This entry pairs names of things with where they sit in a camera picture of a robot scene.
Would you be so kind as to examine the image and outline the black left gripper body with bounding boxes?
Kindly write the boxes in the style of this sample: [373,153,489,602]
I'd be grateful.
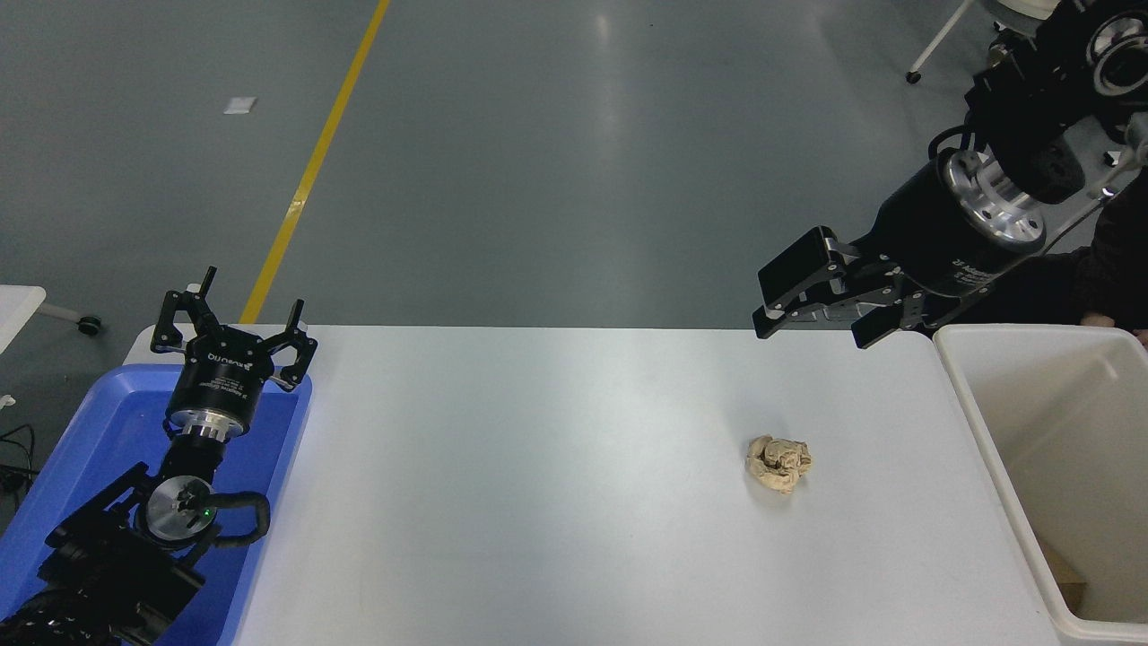
[169,327,275,418]

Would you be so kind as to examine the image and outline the tan paper ball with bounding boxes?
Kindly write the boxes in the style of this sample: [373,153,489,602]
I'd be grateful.
[745,435,813,496]

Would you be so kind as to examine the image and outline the grey metal stand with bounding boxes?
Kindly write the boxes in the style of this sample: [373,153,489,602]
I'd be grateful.
[1045,112,1148,252]

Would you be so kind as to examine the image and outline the black floor cables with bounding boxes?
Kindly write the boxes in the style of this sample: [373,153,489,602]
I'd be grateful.
[0,424,37,505]

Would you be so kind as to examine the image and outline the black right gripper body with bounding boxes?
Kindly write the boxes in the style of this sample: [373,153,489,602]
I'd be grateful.
[859,160,1021,299]

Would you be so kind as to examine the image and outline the white wheeled side table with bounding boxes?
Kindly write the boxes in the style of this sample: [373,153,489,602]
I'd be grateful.
[0,285,101,355]

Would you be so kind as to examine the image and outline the white metal chair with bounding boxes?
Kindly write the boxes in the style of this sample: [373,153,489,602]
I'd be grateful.
[906,0,1046,86]

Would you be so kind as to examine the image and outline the blue plastic tray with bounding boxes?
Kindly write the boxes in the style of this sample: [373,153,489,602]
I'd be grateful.
[0,363,313,646]

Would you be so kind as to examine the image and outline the person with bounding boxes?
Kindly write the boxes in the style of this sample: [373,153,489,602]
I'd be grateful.
[969,193,1148,329]

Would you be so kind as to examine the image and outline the large pale plastic bin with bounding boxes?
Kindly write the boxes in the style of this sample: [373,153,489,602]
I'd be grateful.
[933,323,1148,645]

